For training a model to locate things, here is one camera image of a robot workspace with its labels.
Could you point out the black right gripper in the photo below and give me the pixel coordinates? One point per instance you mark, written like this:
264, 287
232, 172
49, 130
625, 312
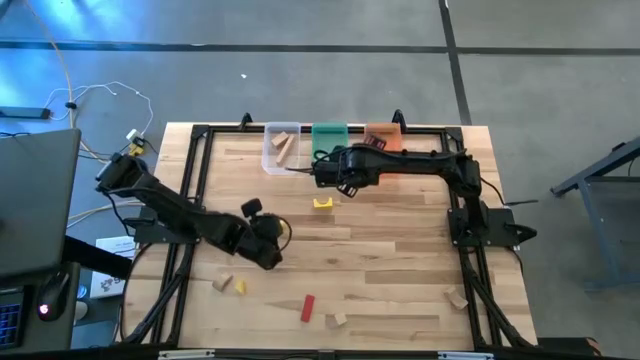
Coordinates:
337, 167

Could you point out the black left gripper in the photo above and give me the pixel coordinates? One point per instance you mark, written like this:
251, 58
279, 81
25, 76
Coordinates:
255, 237

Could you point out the yellow arch block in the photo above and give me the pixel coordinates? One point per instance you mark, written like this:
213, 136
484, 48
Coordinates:
322, 205

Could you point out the long natural wood block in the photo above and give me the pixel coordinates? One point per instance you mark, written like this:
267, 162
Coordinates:
286, 151

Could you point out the yellow triangle block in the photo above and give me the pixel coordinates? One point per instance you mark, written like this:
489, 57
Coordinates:
240, 287

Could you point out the long red block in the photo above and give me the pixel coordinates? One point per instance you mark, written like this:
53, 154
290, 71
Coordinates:
307, 308

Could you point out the natural wood triangle block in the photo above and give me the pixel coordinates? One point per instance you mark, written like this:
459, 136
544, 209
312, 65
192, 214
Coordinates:
340, 318

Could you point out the natural wood rectangular block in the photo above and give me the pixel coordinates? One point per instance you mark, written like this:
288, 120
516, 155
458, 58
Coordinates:
457, 300

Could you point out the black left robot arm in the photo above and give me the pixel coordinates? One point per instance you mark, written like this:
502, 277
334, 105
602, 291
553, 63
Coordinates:
170, 210

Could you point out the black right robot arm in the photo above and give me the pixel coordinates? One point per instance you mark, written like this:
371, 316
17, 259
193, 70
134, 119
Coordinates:
415, 161

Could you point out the green plastic bin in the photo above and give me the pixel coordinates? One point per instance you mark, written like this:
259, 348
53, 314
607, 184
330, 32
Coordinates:
330, 135

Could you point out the clear plastic bin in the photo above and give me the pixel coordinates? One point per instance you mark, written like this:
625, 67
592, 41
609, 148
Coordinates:
270, 160

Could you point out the orange plastic bin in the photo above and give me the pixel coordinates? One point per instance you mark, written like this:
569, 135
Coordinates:
392, 131

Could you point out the yellow plug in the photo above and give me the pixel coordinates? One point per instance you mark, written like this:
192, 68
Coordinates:
136, 150

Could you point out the white power adapter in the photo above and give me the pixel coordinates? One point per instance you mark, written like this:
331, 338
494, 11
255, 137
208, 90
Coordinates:
133, 135

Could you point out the white cardboard box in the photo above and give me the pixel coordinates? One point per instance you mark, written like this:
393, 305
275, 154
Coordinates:
107, 286

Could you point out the black metal bar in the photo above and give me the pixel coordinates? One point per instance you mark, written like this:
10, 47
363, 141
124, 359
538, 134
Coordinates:
100, 259

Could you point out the black computer mouse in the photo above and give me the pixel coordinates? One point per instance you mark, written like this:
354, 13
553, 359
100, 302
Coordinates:
55, 295

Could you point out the dark gray desk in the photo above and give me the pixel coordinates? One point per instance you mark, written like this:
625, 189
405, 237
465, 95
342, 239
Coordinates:
65, 336

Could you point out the blue gray metal table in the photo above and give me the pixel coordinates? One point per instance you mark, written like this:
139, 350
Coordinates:
595, 170

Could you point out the black power strip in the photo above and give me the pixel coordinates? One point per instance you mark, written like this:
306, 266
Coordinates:
25, 113

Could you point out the backlit keyboard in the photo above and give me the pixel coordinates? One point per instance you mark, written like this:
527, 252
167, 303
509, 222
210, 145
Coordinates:
9, 320

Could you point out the black frame bracket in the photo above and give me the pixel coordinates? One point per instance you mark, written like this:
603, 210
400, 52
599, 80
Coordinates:
398, 120
246, 121

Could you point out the black aluminium table frame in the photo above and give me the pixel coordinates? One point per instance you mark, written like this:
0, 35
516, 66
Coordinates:
425, 130

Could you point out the silver metal bracket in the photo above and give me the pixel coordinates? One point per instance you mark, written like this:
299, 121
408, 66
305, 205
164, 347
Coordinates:
466, 356
186, 354

